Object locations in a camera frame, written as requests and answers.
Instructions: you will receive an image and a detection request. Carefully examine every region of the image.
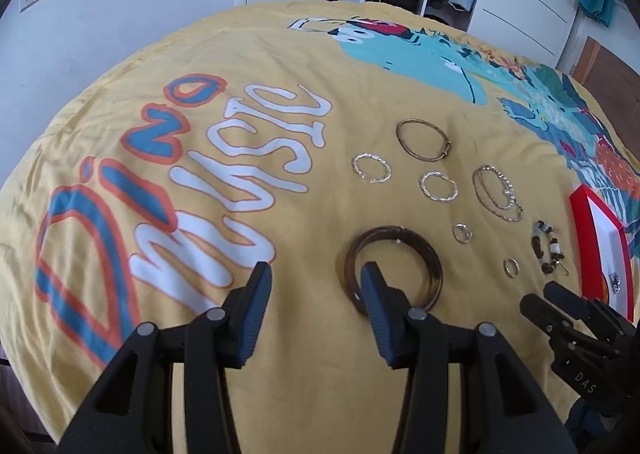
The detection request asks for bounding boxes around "red jewelry box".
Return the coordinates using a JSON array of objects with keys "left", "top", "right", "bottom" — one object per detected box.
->
[{"left": 569, "top": 184, "right": 635, "bottom": 317}]

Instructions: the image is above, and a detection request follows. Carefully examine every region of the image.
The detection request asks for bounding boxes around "thin silver chain bracelet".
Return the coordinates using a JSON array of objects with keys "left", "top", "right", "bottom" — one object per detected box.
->
[{"left": 471, "top": 168, "right": 524, "bottom": 223}]

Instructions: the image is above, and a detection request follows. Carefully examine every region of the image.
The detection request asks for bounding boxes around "yellow printed blanket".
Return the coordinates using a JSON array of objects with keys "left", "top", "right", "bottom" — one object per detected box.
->
[{"left": 0, "top": 0, "right": 640, "bottom": 454}]

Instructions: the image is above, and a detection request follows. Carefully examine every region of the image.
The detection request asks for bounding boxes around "person's right forearm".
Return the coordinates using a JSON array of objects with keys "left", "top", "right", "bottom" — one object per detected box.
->
[{"left": 564, "top": 396, "right": 618, "bottom": 442}]

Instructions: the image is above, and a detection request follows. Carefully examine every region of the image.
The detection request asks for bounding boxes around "wooden headboard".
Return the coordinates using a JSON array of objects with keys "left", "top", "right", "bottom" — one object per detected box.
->
[{"left": 570, "top": 36, "right": 640, "bottom": 131}]

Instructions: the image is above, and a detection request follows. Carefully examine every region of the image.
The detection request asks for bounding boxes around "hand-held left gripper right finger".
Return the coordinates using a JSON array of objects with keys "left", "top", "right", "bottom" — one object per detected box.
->
[{"left": 360, "top": 262, "right": 578, "bottom": 454}]

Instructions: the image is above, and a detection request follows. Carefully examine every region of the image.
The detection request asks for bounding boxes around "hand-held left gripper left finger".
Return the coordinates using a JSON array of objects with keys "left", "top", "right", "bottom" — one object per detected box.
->
[{"left": 57, "top": 261, "right": 273, "bottom": 454}]

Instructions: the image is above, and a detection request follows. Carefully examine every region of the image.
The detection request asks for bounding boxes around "silver twisted hoop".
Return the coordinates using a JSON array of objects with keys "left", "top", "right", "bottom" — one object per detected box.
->
[
  {"left": 419, "top": 171, "right": 459, "bottom": 203},
  {"left": 351, "top": 152, "right": 391, "bottom": 183}
]

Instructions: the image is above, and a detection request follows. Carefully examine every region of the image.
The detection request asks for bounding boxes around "mixed bead bracelet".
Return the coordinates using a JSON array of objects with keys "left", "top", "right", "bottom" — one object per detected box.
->
[{"left": 531, "top": 219, "right": 571, "bottom": 276}]

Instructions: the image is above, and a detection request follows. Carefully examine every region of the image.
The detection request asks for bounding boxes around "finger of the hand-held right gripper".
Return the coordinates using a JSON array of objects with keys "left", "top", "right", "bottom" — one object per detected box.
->
[
  {"left": 519, "top": 293, "right": 573, "bottom": 341},
  {"left": 543, "top": 281, "right": 596, "bottom": 324}
]

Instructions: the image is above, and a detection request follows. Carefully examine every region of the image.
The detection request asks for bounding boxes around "bronze metal bangle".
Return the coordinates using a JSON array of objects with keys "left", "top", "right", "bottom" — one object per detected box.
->
[{"left": 395, "top": 119, "right": 453, "bottom": 163}]

